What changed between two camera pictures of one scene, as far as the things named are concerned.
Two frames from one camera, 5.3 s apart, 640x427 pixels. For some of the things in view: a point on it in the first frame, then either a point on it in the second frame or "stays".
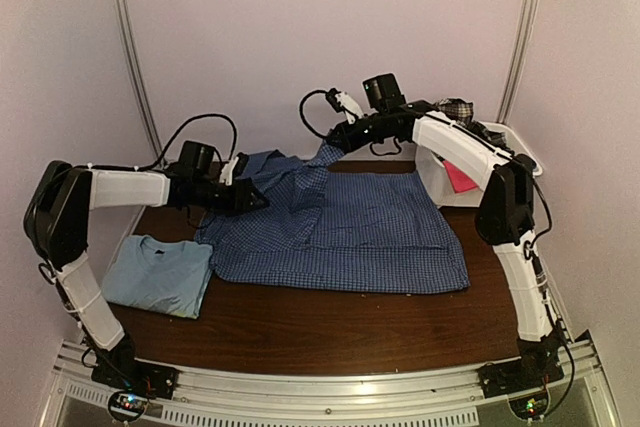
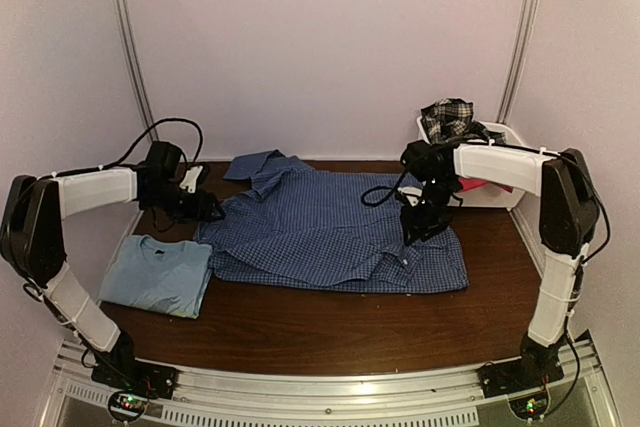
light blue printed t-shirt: (159, 274) stays
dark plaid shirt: (461, 111) stays
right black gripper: (348, 143) → (415, 225)
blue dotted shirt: (330, 228) stays
